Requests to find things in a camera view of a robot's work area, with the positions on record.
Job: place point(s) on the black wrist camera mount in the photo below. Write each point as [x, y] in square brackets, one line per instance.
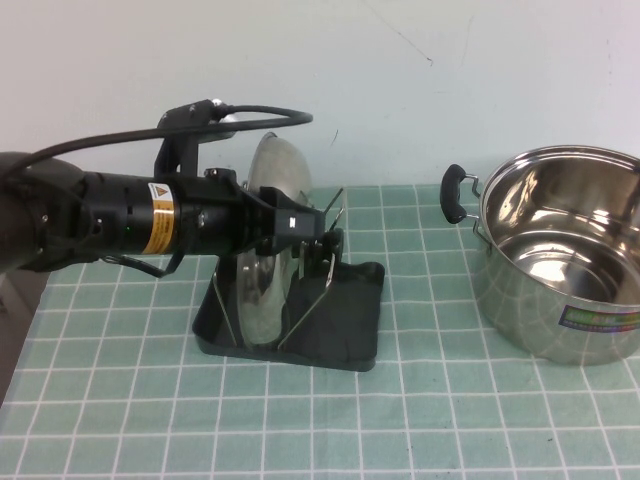
[180, 135]

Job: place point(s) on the green tile pattern tablecloth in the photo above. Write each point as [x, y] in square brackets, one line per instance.
[350, 425]

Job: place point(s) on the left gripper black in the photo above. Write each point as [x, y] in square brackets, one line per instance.
[250, 225]

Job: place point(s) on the stainless steel pot lid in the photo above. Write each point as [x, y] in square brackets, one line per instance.
[277, 160]

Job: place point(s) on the white cabinet box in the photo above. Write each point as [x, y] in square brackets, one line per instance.
[5, 290]

